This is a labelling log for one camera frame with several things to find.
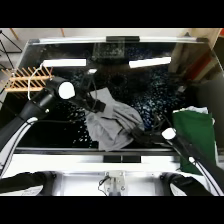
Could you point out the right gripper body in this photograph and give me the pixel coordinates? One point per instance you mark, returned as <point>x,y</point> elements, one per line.
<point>145,136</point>

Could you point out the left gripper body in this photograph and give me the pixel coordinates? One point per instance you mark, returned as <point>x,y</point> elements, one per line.
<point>96,106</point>

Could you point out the grey T-shirt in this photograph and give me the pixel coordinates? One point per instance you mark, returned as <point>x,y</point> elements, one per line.
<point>113,130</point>

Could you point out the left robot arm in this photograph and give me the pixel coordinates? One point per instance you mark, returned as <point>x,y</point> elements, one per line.
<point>36,103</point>

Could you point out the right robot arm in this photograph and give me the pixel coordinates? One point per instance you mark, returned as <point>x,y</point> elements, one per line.
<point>200,160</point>

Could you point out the green garment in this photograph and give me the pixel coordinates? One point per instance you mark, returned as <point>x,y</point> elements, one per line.
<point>195,140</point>

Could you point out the white garment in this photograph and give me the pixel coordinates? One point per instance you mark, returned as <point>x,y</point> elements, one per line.
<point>196,109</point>

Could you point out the wooden rack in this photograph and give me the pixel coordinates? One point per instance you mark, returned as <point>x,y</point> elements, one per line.
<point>23,80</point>

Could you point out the black tripod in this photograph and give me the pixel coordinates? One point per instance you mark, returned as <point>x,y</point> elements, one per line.
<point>6,46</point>

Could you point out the silver frame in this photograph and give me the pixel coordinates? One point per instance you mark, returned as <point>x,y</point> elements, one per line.
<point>115,181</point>

